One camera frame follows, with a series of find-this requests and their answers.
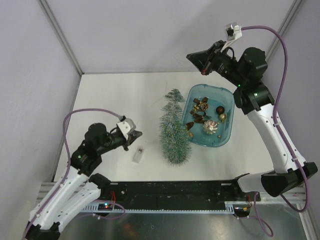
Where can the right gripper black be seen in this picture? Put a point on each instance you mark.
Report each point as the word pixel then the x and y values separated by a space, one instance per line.
pixel 202 60

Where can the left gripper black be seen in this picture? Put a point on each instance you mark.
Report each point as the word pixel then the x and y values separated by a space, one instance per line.
pixel 132 137

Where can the clear plastic packet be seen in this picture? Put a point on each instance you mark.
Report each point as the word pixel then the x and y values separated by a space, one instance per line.
pixel 138 155

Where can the small frosted christmas tree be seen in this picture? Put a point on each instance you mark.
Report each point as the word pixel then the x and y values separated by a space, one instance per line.
pixel 173 134

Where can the blue plastic tub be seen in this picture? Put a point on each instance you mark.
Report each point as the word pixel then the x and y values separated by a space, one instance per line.
pixel 217 96

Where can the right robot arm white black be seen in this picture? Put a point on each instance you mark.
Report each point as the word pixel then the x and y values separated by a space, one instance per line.
pixel 290 168

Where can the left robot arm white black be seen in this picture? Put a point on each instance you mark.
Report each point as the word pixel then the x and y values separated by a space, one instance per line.
pixel 79 185

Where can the frosted pine cone ornament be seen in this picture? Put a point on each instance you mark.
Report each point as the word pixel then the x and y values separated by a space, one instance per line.
pixel 203 106

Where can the dark red bauble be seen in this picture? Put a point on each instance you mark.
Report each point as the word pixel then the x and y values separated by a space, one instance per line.
pixel 220 110

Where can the small gold glitter bauble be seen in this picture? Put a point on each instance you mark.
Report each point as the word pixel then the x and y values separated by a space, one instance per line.
pixel 222 117

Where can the large silver ribbed bauble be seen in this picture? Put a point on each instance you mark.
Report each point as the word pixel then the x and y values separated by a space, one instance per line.
pixel 210 127

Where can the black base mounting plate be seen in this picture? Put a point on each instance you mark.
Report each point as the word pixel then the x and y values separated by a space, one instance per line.
pixel 175 194

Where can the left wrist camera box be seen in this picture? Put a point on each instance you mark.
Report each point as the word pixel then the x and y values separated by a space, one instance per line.
pixel 126 127

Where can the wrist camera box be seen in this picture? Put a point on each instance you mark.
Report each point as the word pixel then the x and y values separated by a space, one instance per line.
pixel 126 127
pixel 233 32

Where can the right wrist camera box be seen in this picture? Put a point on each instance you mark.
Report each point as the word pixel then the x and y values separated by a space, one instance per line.
pixel 233 32

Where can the grey slotted cable duct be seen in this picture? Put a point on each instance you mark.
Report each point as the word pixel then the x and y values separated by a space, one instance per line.
pixel 102 208

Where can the right aluminium frame post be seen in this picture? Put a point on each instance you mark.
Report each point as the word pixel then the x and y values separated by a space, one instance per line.
pixel 285 26

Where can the aluminium frame post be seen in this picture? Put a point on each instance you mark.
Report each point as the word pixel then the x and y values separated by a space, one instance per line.
pixel 53 22
pixel 285 26

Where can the left aluminium frame post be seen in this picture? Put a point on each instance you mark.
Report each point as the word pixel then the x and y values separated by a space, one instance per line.
pixel 53 22

